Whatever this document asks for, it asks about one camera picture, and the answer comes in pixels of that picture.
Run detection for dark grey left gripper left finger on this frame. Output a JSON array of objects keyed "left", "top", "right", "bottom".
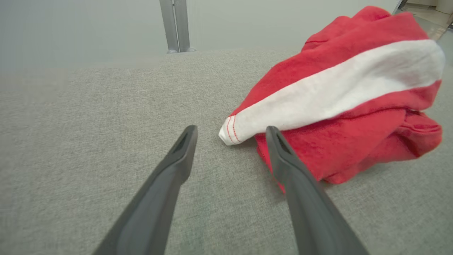
[{"left": 93, "top": 125, "right": 198, "bottom": 255}]

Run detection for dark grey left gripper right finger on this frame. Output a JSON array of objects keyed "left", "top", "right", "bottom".
[{"left": 266, "top": 126, "right": 370, "bottom": 255}]

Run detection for red shorts with white stripes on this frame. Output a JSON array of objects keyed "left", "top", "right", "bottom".
[{"left": 218, "top": 5, "right": 446, "bottom": 193}]

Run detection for grey metal partition post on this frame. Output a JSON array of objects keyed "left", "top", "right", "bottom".
[
  {"left": 159, "top": 0, "right": 179, "bottom": 54},
  {"left": 174, "top": 0, "right": 196, "bottom": 52}
]

